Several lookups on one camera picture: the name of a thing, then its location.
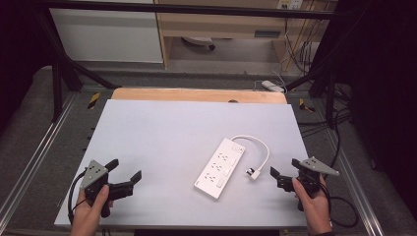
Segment white floor power strip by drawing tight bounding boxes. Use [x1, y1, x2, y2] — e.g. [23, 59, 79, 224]
[261, 80, 286, 93]

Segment black metal stand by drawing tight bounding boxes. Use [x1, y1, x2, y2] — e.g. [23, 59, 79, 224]
[33, 8, 123, 123]
[284, 48, 342, 130]

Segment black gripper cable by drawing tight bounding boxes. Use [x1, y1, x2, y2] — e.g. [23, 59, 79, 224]
[67, 170, 89, 226]
[319, 181, 360, 229]

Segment hanging cable bundle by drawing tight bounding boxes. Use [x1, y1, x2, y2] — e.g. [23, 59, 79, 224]
[283, 9, 324, 75]

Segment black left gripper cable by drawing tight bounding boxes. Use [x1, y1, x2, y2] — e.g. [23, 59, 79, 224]
[67, 170, 89, 226]

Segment person's right hand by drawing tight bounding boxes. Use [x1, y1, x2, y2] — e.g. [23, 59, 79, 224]
[291, 176, 332, 236]

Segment white plug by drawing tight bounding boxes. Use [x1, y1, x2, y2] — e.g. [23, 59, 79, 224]
[245, 166, 263, 181]

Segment yellow black tape strip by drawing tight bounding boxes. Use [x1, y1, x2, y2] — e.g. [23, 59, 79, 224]
[87, 91, 101, 110]
[298, 97, 317, 113]

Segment wooden desk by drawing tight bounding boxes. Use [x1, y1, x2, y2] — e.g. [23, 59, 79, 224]
[153, 0, 338, 69]

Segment white power strip cable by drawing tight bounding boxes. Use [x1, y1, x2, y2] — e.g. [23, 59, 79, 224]
[230, 135, 270, 173]

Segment white cabinet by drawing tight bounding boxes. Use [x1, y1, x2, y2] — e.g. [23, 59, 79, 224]
[48, 0, 164, 64]

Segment wooden table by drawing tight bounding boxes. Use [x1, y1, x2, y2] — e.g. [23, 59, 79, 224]
[110, 87, 288, 105]

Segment person's left hand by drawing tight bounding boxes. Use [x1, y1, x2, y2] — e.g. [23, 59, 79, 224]
[69, 184, 114, 236]

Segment black curtain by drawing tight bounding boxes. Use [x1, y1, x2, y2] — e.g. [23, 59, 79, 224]
[0, 0, 55, 127]
[333, 0, 417, 214]

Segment black metal frame bar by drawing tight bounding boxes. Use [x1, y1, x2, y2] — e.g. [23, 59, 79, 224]
[38, 0, 343, 20]

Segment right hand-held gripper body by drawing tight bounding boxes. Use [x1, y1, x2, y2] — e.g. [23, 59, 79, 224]
[276, 156, 340, 212]

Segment aluminium rail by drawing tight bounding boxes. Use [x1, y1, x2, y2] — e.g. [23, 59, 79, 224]
[323, 129, 386, 236]
[0, 92, 80, 224]

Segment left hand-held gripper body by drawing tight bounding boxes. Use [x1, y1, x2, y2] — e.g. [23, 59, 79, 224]
[79, 159, 136, 219]

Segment white wall socket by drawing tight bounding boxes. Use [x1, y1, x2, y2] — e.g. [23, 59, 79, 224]
[275, 0, 304, 11]

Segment black floor cables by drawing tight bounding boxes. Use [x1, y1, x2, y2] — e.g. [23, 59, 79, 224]
[297, 106, 353, 139]

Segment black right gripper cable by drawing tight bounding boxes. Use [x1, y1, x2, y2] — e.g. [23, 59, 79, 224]
[319, 181, 360, 229]

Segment white chair base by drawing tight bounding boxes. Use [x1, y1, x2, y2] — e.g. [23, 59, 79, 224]
[181, 35, 217, 51]

